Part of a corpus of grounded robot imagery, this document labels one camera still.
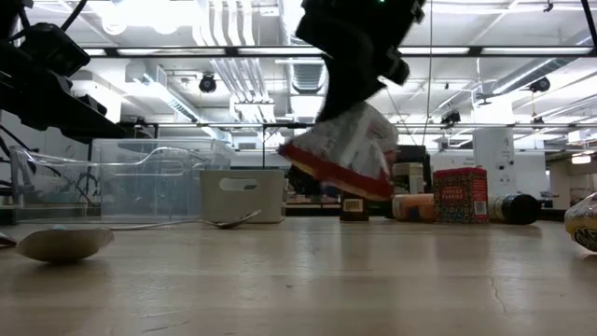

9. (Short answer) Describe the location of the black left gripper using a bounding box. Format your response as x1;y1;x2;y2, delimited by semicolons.
0;44;127;144

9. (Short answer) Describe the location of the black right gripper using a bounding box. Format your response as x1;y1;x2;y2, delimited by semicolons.
294;0;427;123

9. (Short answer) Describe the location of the red and white snack bag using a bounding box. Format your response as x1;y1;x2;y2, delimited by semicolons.
277;101;400;202

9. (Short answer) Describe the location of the oregano jar green label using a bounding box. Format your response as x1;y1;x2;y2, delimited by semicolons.
392;161;425;196

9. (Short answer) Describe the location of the dark spice jar yellow lid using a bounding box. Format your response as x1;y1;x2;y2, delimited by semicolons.
339;191;370;223

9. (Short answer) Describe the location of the orange label spice bottle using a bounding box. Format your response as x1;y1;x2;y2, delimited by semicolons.
390;193;436;223

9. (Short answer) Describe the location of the red smoked paprika tin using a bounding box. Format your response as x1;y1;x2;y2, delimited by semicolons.
432;166;490;225

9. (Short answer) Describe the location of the yellow snack bag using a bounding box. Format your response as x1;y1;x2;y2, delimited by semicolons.
563;191;597;254

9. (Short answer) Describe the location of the person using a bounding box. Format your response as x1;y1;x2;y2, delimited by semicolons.
285;163;323;197

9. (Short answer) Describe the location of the black monitor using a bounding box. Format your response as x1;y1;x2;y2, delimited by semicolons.
396;144;433;193

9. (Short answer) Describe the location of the background table with items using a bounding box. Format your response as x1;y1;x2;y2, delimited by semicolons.
285;194;341;217

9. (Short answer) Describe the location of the translucent plastic storage tub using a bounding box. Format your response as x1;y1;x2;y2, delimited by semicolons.
90;137;237;220

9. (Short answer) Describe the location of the white plastic basket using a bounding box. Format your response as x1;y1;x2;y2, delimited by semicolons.
200;169;286;224

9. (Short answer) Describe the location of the plain silver metal spoon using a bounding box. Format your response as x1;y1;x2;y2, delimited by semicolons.
109;209;262;231

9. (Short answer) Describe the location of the white pillar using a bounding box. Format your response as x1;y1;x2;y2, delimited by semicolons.
473;128;517;197

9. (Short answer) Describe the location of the dark glass spice bottle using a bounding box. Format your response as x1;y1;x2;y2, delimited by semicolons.
488;193;542;226

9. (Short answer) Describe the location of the black left wrist camera housing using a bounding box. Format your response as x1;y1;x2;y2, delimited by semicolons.
18;22;92;78

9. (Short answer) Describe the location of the clear plastic bin with handles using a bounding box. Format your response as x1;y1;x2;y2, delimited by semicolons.
9;145;211;224

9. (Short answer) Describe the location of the thin hanging cable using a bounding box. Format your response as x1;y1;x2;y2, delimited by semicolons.
421;0;434;147

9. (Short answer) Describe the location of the black left wrist camera cable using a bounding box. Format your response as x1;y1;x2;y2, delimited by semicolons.
58;0;90;34

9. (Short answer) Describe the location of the black ceiling-hung camera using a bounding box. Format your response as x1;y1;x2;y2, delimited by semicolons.
198;73;218;94
528;76;552;93
440;109;463;130

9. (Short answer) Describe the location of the black background station frame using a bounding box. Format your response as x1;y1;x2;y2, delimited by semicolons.
118;120;597;164

